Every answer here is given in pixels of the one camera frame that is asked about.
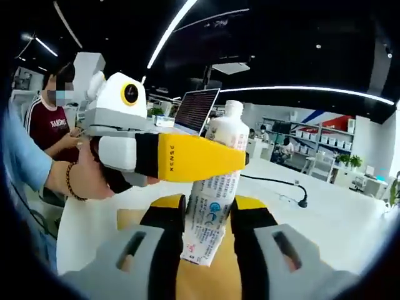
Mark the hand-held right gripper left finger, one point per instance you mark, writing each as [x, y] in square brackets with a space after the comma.
[137, 265]

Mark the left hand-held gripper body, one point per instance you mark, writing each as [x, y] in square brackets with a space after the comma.
[112, 118]

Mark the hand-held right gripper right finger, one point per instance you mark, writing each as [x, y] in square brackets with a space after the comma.
[265, 265]

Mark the small wooden board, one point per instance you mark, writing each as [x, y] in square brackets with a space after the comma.
[206, 281]

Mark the person's left hand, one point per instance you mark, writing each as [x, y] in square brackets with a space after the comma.
[90, 181]

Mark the blue and white tissue box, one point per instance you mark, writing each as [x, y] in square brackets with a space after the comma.
[165, 121]

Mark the silver laptop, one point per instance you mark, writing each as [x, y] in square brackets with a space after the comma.
[197, 109]

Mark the white square pillar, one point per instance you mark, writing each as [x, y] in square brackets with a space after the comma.
[90, 72]

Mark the white table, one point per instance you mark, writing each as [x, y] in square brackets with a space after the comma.
[328, 225]

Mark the white ceiling air conditioner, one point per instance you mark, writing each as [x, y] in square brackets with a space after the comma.
[231, 68]

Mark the white chair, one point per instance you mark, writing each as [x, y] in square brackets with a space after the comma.
[322, 167]

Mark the grey shelf rack with bins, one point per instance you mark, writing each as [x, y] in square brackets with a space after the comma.
[312, 134]

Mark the small potted plant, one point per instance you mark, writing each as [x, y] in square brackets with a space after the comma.
[342, 160]
[356, 162]

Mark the large potted plant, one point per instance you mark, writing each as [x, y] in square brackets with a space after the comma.
[395, 190]

